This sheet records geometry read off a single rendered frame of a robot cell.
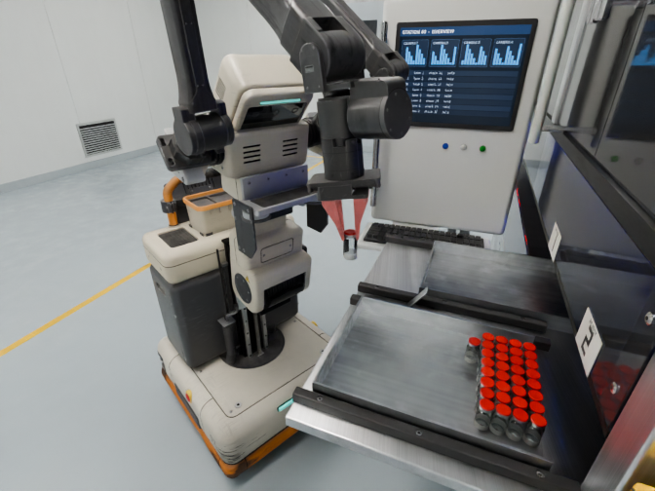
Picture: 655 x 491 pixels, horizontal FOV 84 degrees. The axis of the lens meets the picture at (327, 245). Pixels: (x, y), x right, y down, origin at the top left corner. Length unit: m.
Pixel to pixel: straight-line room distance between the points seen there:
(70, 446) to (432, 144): 1.82
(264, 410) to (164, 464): 0.48
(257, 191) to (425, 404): 0.67
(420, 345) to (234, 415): 0.84
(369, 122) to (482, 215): 1.02
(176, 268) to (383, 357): 0.82
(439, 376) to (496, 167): 0.86
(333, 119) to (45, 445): 1.79
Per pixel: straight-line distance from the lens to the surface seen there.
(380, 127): 0.44
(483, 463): 0.60
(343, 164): 0.50
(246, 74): 0.95
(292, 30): 0.52
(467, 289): 0.94
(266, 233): 1.13
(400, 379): 0.68
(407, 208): 1.43
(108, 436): 1.90
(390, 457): 0.60
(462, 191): 1.39
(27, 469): 1.96
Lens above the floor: 1.38
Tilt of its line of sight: 27 degrees down
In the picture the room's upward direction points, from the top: straight up
